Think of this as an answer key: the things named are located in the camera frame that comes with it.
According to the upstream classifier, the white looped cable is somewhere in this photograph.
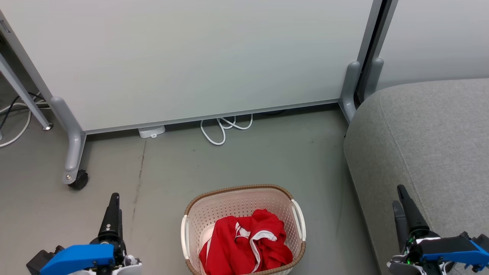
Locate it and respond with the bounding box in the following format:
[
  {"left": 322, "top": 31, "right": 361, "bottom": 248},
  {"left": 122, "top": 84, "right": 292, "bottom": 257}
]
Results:
[{"left": 200, "top": 113, "right": 254, "bottom": 146}]

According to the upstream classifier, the red white garment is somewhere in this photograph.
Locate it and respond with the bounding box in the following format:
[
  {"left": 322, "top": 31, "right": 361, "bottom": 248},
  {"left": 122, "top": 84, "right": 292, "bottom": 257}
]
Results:
[{"left": 199, "top": 209, "right": 294, "bottom": 275}]

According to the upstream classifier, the narrow white partition panel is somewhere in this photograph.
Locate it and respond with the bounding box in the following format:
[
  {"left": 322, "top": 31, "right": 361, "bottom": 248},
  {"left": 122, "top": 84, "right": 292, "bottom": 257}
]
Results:
[{"left": 376, "top": 0, "right": 489, "bottom": 91}]

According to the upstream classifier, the grey fabric sofa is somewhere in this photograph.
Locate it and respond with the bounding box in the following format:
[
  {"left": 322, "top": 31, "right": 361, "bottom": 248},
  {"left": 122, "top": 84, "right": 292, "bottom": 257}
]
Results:
[{"left": 343, "top": 78, "right": 489, "bottom": 275}]

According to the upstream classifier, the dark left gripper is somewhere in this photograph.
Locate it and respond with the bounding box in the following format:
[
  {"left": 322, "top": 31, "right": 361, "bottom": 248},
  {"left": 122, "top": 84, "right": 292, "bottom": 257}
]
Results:
[{"left": 91, "top": 193, "right": 127, "bottom": 266}]

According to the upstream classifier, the white flat adapter box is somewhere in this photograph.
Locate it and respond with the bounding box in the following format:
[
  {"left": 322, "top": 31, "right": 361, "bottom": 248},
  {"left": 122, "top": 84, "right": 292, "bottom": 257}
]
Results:
[{"left": 138, "top": 125, "right": 166, "bottom": 139}]

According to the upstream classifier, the black caster wheel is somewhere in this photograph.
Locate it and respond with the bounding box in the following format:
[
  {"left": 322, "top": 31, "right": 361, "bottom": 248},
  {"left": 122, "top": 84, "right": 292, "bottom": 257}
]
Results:
[{"left": 69, "top": 170, "right": 89, "bottom": 190}]

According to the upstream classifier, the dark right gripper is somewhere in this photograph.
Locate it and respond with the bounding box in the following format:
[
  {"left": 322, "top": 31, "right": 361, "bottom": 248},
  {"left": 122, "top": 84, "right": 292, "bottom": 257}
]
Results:
[{"left": 392, "top": 185, "right": 442, "bottom": 265}]

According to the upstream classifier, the white floor cable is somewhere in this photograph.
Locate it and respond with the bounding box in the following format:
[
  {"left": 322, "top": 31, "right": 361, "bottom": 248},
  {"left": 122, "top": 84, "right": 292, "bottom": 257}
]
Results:
[{"left": 0, "top": 102, "right": 42, "bottom": 148}]

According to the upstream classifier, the wide white partition panel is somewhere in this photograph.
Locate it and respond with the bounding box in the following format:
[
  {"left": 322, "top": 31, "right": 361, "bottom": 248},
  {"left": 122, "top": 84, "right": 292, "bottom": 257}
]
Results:
[{"left": 0, "top": 0, "right": 382, "bottom": 135}]

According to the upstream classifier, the grey metal table leg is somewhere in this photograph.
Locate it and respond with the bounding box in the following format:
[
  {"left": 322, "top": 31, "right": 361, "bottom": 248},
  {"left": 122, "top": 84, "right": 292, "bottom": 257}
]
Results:
[{"left": 0, "top": 53, "right": 53, "bottom": 131}]

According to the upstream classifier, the cream perforated laundry basket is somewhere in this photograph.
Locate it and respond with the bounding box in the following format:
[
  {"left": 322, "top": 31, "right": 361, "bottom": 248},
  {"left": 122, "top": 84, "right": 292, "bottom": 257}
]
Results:
[{"left": 181, "top": 184, "right": 307, "bottom": 275}]

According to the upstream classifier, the black floor cable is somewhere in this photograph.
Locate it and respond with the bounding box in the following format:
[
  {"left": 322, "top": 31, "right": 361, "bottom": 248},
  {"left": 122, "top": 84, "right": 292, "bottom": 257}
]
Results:
[{"left": 0, "top": 92, "right": 45, "bottom": 130}]

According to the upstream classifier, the grey partition foot with caster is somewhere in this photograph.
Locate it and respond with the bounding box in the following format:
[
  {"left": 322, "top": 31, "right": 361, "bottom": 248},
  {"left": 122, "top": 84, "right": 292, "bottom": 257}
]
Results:
[{"left": 50, "top": 97, "right": 87, "bottom": 185}]

